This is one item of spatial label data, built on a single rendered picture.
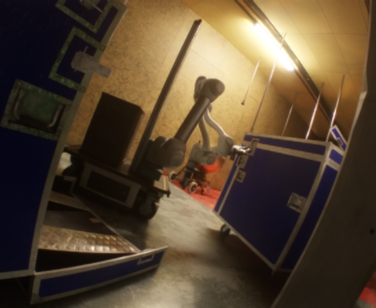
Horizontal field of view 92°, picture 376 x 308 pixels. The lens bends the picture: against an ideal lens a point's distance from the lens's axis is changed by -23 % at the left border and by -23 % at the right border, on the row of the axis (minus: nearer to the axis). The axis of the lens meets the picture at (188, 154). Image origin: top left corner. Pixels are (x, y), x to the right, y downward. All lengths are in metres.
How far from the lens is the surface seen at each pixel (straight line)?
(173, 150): 1.57
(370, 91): 1.22
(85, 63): 0.56
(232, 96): 5.48
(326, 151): 1.59
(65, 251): 0.99
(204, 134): 1.82
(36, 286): 0.83
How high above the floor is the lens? 0.68
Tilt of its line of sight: 1 degrees down
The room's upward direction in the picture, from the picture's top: 23 degrees clockwise
